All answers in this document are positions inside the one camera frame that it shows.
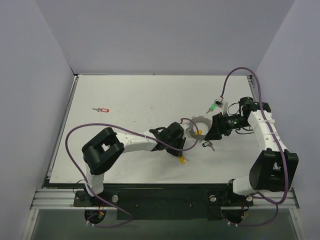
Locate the yellow tag key on disc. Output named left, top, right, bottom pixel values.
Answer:
left=194, top=129, right=202, bottom=136

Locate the yellow tag key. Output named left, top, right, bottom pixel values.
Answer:
left=179, top=156, right=190, bottom=165
left=194, top=129, right=202, bottom=136

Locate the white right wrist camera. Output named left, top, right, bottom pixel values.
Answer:
left=213, top=97, right=228, bottom=115

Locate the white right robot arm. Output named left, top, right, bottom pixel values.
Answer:
left=204, top=97, right=299, bottom=205

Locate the black tag key near disc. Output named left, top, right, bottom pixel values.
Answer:
left=202, top=141, right=215, bottom=151

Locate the red tag key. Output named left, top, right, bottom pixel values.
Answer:
left=92, top=108, right=110, bottom=113

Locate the aluminium frame rail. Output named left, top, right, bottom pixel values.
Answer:
left=29, top=188, right=121, bottom=210

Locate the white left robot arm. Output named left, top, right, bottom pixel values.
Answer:
left=81, top=122, right=186, bottom=206

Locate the green tag key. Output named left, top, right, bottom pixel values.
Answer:
left=206, top=104, right=216, bottom=114

